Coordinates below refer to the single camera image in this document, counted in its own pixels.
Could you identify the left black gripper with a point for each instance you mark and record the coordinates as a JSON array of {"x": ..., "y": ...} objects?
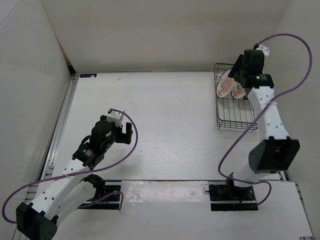
[{"x": 126, "y": 137}]

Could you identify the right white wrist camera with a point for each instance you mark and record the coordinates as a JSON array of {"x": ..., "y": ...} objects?
[{"x": 263, "y": 48}]

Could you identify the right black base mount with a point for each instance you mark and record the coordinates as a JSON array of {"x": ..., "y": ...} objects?
[{"x": 230, "y": 198}]

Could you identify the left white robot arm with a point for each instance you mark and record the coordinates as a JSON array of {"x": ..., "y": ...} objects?
[{"x": 39, "y": 220}]

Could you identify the blue label sticker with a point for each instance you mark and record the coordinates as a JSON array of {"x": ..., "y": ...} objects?
[{"x": 88, "y": 75}]

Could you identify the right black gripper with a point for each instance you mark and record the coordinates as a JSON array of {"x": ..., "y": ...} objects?
[{"x": 234, "y": 73}]

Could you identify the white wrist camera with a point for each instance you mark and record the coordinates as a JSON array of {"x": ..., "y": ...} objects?
[
  {"x": 115, "y": 115},
  {"x": 263, "y": 48}
]

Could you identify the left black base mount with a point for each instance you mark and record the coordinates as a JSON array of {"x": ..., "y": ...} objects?
[{"x": 110, "y": 197}]

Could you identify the orange sunburst plate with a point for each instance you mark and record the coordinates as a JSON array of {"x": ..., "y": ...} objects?
[
  {"x": 237, "y": 91},
  {"x": 225, "y": 85}
]

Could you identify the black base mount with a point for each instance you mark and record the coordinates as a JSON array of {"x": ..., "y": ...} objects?
[
  {"x": 230, "y": 198},
  {"x": 110, "y": 197}
]

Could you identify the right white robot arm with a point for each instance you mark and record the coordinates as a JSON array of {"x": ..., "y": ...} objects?
[{"x": 276, "y": 149}]

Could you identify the wire dish rack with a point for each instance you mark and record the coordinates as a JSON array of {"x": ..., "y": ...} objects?
[{"x": 231, "y": 113}]

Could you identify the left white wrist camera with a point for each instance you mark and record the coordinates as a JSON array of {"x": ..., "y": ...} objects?
[{"x": 115, "y": 115}]

